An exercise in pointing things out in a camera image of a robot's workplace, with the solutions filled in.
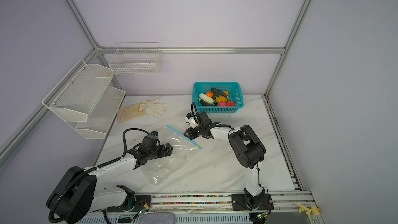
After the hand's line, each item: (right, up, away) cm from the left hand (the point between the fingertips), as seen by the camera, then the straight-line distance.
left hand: (165, 151), depth 89 cm
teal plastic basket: (+47, +39, +29) cm, 67 cm away
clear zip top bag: (-3, -10, -4) cm, 11 cm away
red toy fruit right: (+41, +28, +19) cm, 54 cm away
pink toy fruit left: (+35, +28, +19) cm, 49 cm away
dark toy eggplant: (+32, +39, +26) cm, 56 cm away
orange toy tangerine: (+27, +36, +29) cm, 54 cm away
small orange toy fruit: (+40, +37, +28) cm, 61 cm away
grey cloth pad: (+2, -24, -21) cm, 32 cm away
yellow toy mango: (+35, +32, +24) cm, 53 cm away
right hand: (+11, +10, +5) cm, 16 cm away
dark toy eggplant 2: (+23, +28, +23) cm, 43 cm away
